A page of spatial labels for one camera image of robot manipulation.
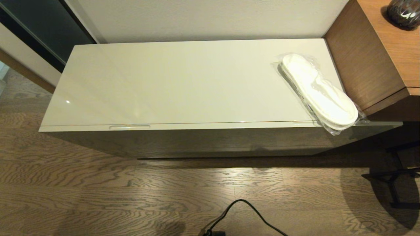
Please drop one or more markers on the white slippers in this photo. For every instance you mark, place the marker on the white slippers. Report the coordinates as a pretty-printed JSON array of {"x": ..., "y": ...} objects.
[{"x": 318, "y": 91}]

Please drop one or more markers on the beige glossy low cabinet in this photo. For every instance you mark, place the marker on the beige glossy low cabinet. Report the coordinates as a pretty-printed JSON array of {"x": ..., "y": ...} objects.
[{"x": 197, "y": 82}]

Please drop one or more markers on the brown wooden desk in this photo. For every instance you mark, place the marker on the brown wooden desk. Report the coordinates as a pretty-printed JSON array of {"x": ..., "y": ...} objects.
[{"x": 370, "y": 59}]

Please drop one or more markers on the wooden baseboard strip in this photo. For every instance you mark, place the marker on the wooden baseboard strip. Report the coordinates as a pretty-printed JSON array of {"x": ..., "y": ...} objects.
[{"x": 26, "y": 73}]

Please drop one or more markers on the dark glass door panel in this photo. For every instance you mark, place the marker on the dark glass door panel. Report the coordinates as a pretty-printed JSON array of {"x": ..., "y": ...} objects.
[{"x": 42, "y": 26}]

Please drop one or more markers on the dark glass vase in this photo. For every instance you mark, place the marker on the dark glass vase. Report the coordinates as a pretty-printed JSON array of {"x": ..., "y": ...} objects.
[{"x": 403, "y": 14}]

